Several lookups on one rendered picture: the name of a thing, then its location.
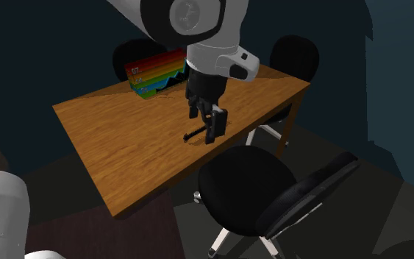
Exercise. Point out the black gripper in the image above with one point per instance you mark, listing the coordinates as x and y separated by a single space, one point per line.
206 86

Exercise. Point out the black office chair white legs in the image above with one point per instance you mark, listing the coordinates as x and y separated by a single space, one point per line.
294 55
242 190

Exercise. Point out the dark red rug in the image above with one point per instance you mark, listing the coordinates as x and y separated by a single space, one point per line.
102 236

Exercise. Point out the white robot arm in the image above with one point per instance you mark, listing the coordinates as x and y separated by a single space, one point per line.
212 54

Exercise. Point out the wooden table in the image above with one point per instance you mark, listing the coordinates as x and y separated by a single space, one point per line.
127 143

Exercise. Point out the thin black ridged tool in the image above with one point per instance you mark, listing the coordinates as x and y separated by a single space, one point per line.
193 134

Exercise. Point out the rainbow striped box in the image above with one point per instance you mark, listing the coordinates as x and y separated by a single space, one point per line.
149 73

